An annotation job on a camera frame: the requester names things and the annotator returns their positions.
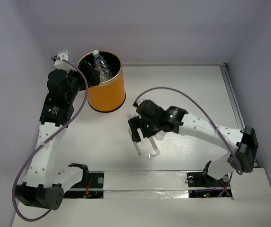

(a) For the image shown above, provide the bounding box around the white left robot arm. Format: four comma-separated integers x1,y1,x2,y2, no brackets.
13,59,100,210

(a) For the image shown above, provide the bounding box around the orange cylindrical bin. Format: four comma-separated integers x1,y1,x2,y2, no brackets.
87,50,126,113

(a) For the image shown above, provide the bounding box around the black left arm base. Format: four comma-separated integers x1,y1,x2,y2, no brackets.
64,163,104,199

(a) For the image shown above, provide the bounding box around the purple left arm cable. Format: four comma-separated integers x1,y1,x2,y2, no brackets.
11,56,89,222

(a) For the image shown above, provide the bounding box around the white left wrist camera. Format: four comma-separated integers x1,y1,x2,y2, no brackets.
54,50,72,72

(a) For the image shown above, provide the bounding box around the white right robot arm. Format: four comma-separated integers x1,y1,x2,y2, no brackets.
127,100,258,185

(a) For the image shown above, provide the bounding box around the clear bottle white cap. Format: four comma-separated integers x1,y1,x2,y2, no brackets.
92,50,113,82

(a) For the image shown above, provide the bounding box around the aluminium table edge rail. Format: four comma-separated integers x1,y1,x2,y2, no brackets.
220,64,259,170

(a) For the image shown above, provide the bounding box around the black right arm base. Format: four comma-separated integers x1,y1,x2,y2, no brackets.
185,161,232,199

